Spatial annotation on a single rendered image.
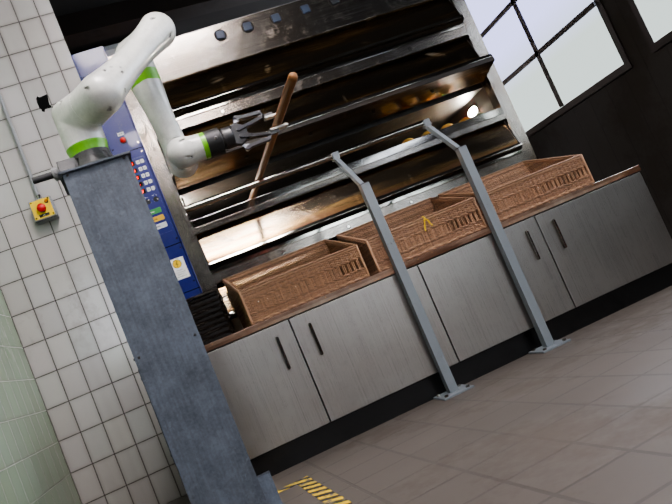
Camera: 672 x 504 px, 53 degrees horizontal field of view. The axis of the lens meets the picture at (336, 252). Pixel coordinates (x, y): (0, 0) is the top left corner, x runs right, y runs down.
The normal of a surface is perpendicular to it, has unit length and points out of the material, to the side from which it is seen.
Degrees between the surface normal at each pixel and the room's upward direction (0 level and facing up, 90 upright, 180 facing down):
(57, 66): 90
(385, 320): 90
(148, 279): 90
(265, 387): 90
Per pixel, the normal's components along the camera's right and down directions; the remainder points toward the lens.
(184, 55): 0.18, -0.17
